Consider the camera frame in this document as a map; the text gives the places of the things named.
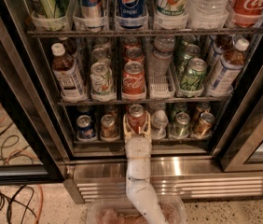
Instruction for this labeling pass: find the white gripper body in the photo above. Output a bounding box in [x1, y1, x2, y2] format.
[125, 135, 152, 159]

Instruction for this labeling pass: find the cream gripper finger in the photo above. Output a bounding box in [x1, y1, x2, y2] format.
[123, 115, 132, 140]
[143, 111, 151, 138]

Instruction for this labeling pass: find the red coke can bottom front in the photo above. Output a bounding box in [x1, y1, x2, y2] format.
[127, 105, 146, 133]

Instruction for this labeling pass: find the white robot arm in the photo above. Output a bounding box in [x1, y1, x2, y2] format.
[123, 112, 169, 224]

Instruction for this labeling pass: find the clear water bottle bottom shelf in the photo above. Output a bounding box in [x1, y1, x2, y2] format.
[151, 110, 169, 140]

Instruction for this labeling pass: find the clear water bottle shelf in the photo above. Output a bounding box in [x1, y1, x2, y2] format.
[151, 110, 169, 140]
[150, 36, 175, 78]
[187, 0, 228, 20]

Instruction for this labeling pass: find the green can bottom front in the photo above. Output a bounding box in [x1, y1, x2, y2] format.
[170, 112, 190, 137]

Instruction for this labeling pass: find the blue pepsi can bottom front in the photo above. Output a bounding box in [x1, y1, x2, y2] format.
[76, 115, 96, 140]

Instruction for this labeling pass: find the red coke can middle front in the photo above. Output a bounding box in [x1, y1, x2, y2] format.
[122, 62, 145, 95]

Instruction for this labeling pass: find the gold can bottom right front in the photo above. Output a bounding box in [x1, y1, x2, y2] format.
[192, 112, 215, 135]

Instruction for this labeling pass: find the white 7up can middle front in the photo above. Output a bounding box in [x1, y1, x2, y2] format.
[90, 63, 114, 95]

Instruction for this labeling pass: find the green can middle front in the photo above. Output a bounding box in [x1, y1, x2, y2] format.
[180, 58, 207, 91]

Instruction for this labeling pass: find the clear water bottle middle shelf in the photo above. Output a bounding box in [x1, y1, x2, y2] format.
[150, 36, 175, 78]

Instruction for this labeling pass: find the right glass fridge door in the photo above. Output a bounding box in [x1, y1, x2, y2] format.
[216, 36, 263, 173]

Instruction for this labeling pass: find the glass fridge door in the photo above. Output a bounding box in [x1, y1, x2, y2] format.
[216, 36, 263, 173]
[0, 0, 67, 185]

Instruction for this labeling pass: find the left glass fridge door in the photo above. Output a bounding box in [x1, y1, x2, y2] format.
[0, 0, 67, 185]

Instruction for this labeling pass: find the blue pepsi can top shelf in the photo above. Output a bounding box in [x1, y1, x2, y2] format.
[118, 0, 145, 29]

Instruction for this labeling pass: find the clear water bottle top shelf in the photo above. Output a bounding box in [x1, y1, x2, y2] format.
[187, 0, 228, 20]

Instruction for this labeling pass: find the red bull can top shelf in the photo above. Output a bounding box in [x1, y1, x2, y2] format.
[81, 0, 104, 19]

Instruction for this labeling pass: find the red coke can top shelf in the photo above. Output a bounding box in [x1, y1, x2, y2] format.
[233, 0, 263, 27]

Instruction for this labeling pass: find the clear plastic food container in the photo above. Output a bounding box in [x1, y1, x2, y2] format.
[86, 196, 187, 224]

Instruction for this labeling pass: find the tea bottle middle left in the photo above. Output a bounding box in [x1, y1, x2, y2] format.
[51, 43, 86, 102]

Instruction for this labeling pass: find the tea bottle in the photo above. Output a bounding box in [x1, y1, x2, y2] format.
[206, 35, 233, 68]
[208, 38, 249, 92]
[51, 43, 86, 102]

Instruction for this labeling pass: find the tea bottle middle right rear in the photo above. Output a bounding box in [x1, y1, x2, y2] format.
[206, 35, 233, 68]

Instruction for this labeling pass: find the middle wire shelf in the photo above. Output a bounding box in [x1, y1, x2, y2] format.
[57, 96, 230, 106]

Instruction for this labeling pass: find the wire shelf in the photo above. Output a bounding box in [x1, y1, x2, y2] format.
[27, 27, 263, 38]
[57, 96, 230, 106]

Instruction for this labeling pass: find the black cable on floor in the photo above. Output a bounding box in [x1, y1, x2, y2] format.
[0, 96, 39, 224]

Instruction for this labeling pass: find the orange cable on floor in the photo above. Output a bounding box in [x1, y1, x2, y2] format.
[0, 105, 44, 224]

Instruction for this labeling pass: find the top wire shelf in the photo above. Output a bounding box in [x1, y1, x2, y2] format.
[27, 27, 263, 38]

